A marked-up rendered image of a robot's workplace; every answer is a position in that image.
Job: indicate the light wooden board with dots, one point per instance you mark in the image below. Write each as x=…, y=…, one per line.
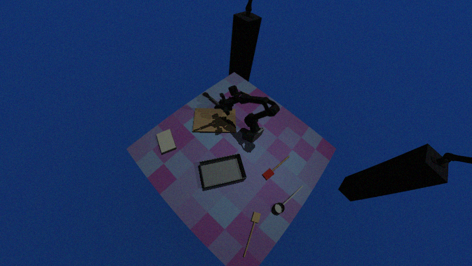
x=214, y=120

